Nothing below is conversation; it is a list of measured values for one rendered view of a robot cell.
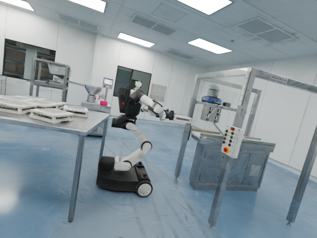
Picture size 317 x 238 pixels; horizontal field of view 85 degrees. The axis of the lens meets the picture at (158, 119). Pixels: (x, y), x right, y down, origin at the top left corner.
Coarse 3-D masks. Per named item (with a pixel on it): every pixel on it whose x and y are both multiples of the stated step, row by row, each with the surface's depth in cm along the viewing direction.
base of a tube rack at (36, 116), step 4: (32, 116) 145; (36, 116) 144; (40, 116) 146; (44, 120) 143; (48, 120) 142; (52, 120) 141; (56, 120) 144; (60, 120) 148; (64, 120) 152; (68, 120) 158; (72, 120) 163
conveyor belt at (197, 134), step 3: (192, 132) 250; (195, 132) 248; (198, 132) 252; (201, 132) 258; (195, 135) 240; (198, 135) 234; (219, 135) 265; (219, 138) 239; (222, 138) 241; (243, 138) 279; (261, 141) 287; (264, 144) 263; (267, 144) 265
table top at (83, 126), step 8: (0, 112) 144; (88, 112) 223; (96, 112) 235; (0, 120) 130; (8, 120) 130; (16, 120) 131; (24, 120) 134; (32, 120) 139; (40, 120) 143; (80, 120) 171; (88, 120) 178; (96, 120) 185; (104, 120) 205; (40, 128) 134; (48, 128) 134; (56, 128) 135; (64, 128) 135; (72, 128) 138; (80, 128) 143; (88, 128) 148
